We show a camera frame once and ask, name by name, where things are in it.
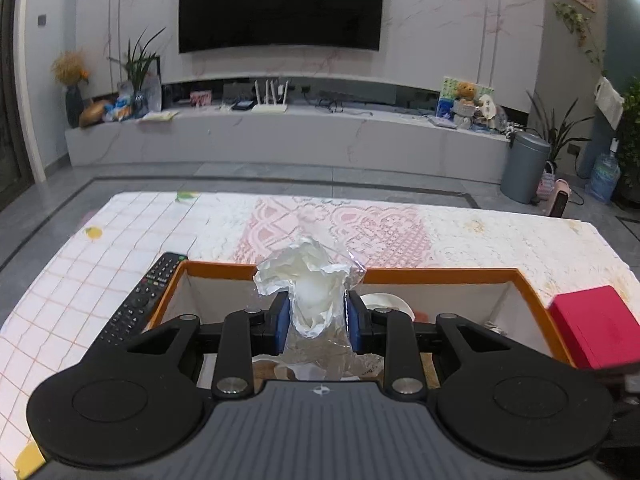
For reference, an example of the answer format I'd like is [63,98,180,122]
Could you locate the red box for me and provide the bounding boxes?
[547,285,640,372]

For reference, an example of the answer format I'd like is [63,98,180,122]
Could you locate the green plant in vase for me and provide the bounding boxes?
[107,27,167,112]

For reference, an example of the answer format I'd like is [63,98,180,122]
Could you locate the white television console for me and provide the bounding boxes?
[64,77,517,187]

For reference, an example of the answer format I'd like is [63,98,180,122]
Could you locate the grey trash can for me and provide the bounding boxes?
[499,131,551,205]

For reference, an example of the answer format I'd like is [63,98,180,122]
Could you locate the black television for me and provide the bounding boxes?
[178,0,387,55]

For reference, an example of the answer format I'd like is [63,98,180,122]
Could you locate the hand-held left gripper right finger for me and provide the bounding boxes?
[344,290,507,400]

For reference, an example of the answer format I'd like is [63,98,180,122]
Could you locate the clear plastic bag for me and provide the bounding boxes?
[252,237,369,382]

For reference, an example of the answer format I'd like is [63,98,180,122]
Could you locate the pink basket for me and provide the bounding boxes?
[537,161,557,204]

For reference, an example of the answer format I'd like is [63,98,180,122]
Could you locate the leafy potted plant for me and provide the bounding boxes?
[617,77,640,206]

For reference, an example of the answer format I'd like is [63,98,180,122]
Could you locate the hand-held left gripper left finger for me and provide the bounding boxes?
[125,290,292,400]

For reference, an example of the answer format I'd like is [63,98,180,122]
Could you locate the patterned tablecloth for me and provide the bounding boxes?
[0,190,640,480]

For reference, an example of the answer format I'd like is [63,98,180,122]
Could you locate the white router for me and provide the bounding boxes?
[249,78,289,113]

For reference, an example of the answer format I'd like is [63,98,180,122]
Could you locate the teddy bear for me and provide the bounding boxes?
[451,81,479,129]

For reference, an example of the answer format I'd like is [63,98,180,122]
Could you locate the yellow flowers in dark vase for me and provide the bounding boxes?
[49,49,92,129]

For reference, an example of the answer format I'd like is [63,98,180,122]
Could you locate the black cables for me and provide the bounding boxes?
[314,91,374,117]

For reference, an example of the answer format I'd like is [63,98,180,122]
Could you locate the white hanging bag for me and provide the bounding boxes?
[593,75,626,131]

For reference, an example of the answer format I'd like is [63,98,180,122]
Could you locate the orange cardboard box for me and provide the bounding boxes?
[146,259,577,388]

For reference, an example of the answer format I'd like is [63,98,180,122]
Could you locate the blue water jug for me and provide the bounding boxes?
[584,152,622,205]

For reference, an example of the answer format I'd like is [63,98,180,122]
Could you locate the green blue picture board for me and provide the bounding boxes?
[437,77,496,122]

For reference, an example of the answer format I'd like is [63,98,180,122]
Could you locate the snack bags on console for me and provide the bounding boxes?
[102,91,151,122]

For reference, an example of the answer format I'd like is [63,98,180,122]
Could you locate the brown round bread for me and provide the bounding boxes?
[79,100,112,129]

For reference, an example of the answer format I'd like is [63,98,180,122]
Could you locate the black remote control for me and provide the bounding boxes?
[102,252,189,346]

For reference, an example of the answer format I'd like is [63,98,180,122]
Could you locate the tall potted plant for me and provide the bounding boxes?
[525,89,597,167]

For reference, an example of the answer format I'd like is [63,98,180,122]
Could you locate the white figurine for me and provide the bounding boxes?
[477,94,502,132]

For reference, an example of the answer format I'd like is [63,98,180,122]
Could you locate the hanging vine plant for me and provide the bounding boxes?
[552,0,606,67]

